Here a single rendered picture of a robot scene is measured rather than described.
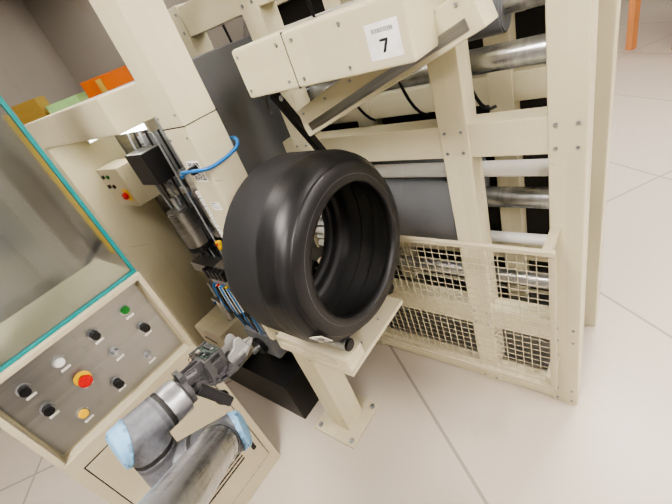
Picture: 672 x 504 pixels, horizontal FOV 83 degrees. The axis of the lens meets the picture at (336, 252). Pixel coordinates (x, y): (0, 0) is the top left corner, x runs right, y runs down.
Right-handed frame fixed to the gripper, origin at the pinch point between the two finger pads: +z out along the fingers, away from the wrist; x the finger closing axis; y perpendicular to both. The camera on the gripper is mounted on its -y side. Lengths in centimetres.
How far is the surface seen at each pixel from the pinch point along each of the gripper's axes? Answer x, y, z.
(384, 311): -5, -29, 53
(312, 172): -9.4, 35.7, 31.6
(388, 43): -28, 60, 49
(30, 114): 478, 83, 109
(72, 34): 812, 208, 333
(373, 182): -13, 24, 53
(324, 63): -7, 59, 49
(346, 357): -7.3, -26.0, 25.3
